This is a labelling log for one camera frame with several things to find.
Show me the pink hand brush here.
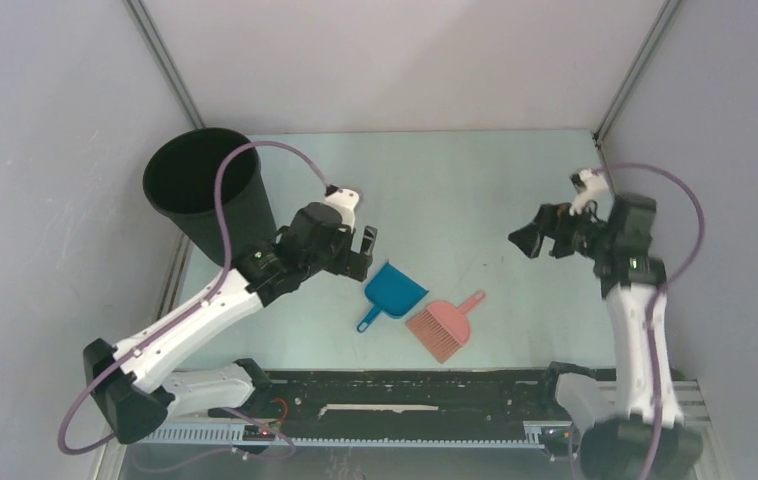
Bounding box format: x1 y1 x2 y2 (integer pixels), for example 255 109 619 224
406 290 486 364

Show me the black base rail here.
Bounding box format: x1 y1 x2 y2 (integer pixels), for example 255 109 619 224
209 368 602 443

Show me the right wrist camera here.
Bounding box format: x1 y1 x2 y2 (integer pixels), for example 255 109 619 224
568 168 611 216

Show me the black trash bin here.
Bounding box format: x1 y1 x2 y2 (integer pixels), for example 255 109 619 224
142 128 277 266

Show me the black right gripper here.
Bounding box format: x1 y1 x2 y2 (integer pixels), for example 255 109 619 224
507 197 613 260

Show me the blue dustpan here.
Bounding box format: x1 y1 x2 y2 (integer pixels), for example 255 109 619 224
356 262 429 333

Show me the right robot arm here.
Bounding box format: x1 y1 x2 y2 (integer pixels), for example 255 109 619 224
508 193 703 479

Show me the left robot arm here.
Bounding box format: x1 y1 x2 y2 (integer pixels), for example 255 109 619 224
83 189 377 444

